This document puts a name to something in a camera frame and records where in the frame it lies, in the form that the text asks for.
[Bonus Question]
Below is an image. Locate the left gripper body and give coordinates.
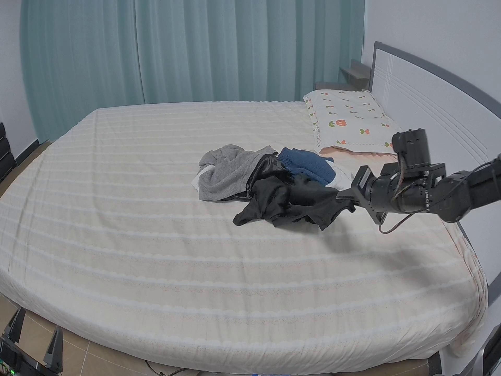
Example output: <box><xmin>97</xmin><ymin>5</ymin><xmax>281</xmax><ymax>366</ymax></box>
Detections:
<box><xmin>0</xmin><ymin>336</ymin><xmax>63</xmax><ymax>376</ymax></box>

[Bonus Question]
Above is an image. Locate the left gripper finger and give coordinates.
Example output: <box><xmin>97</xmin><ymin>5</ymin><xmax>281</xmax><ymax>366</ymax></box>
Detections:
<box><xmin>7</xmin><ymin>307</ymin><xmax>26</xmax><ymax>345</ymax></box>
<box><xmin>43</xmin><ymin>325</ymin><xmax>64</xmax><ymax>368</ymax></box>

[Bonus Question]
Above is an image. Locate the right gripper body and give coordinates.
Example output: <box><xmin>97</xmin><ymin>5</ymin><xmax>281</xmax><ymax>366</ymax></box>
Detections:
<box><xmin>350</xmin><ymin>166</ymin><xmax>402</xmax><ymax>225</ymax></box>

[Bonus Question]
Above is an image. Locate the black T-shirt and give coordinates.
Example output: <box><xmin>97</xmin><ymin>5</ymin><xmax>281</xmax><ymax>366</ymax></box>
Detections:
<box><xmin>233</xmin><ymin>173</ymin><xmax>357</xmax><ymax>231</ymax></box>

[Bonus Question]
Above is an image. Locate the pile of clothes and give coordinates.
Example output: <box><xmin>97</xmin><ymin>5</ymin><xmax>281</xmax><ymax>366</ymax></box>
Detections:
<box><xmin>191</xmin><ymin>144</ymin><xmax>354</xmax><ymax>210</ymax></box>

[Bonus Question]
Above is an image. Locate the bed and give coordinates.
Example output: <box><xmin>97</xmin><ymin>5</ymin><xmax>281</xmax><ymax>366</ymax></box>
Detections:
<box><xmin>0</xmin><ymin>41</ymin><xmax>501</xmax><ymax>371</ymax></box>

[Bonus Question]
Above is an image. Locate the white printed pillow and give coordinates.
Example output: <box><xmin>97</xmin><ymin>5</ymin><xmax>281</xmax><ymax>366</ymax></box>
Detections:
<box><xmin>303</xmin><ymin>90</ymin><xmax>404</xmax><ymax>156</ymax></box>

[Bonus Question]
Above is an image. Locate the grey bedside table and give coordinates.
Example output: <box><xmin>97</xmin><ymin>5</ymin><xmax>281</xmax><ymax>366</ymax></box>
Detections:
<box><xmin>315</xmin><ymin>59</ymin><xmax>372</xmax><ymax>92</ymax></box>

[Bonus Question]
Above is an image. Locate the black chest of drawers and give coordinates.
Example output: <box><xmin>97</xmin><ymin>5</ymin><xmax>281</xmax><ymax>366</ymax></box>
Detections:
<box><xmin>0</xmin><ymin>122</ymin><xmax>17</xmax><ymax>183</ymax></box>

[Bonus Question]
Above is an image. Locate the blue-green curtain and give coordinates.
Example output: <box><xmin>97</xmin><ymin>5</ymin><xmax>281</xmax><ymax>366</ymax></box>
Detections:
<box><xmin>20</xmin><ymin>0</ymin><xmax>138</xmax><ymax>142</ymax></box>
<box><xmin>133</xmin><ymin>0</ymin><xmax>366</xmax><ymax>105</ymax></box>

